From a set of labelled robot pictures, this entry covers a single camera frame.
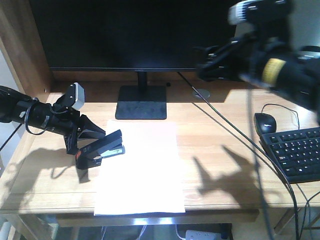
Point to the black keyboard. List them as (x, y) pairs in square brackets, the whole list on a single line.
[(295, 152)]

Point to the black computer monitor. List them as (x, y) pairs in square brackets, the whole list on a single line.
[(137, 36)]

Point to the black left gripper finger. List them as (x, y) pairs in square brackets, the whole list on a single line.
[(71, 142), (86, 129)]

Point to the black computer mouse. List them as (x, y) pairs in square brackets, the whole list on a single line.
[(264, 123)]

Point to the white paper sheet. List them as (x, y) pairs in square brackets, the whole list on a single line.
[(147, 177)]

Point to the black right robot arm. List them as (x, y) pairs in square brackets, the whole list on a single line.
[(299, 82)]

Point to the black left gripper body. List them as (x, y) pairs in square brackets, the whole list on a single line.
[(64, 123)]

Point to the grey desk cable grommet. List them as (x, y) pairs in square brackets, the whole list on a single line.
[(199, 93)]

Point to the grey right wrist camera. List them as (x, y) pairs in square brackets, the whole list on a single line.
[(258, 11)]

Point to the white power strip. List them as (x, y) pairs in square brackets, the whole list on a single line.
[(201, 235)]

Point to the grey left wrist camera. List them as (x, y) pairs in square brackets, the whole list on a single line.
[(75, 96)]

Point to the black stapler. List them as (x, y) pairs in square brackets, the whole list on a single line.
[(92, 154)]

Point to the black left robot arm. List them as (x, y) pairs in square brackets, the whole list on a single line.
[(23, 109)]

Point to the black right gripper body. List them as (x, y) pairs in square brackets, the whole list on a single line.
[(244, 58)]

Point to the wooden desk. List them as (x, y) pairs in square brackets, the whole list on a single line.
[(198, 165)]

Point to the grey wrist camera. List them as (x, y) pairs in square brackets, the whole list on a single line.
[(75, 96), (258, 11)]

